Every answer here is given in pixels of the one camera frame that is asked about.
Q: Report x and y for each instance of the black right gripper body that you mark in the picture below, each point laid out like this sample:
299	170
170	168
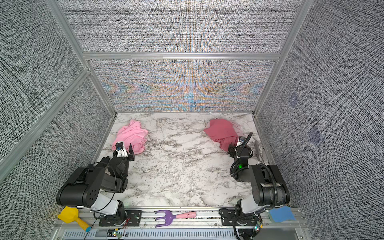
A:
249	153

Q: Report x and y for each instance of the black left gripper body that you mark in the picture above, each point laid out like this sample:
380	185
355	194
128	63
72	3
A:
114	158

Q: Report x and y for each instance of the light pink cloth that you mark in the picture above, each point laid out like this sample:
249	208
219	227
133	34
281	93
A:
132	134

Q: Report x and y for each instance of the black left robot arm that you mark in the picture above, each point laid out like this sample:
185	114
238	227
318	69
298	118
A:
82	189

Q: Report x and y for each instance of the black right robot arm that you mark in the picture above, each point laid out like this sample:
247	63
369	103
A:
268	191

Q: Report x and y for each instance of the dark pink cloth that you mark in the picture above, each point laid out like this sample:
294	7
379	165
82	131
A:
224	132

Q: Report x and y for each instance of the blue sponge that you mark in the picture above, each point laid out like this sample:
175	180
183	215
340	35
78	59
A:
283	214

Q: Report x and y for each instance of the yellow toy shovel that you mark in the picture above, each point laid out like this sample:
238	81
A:
69	215

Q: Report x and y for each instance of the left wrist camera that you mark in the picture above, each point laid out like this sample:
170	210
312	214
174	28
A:
120	149

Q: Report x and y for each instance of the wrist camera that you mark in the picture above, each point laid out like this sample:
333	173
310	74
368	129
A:
241	141
120	149

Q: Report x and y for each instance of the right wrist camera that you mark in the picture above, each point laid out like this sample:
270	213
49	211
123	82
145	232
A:
241	141

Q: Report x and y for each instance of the purple toy rake pink handle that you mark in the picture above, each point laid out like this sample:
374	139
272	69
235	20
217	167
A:
169	217

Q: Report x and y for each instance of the aluminium mounting rail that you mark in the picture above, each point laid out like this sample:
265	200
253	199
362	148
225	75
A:
144	219

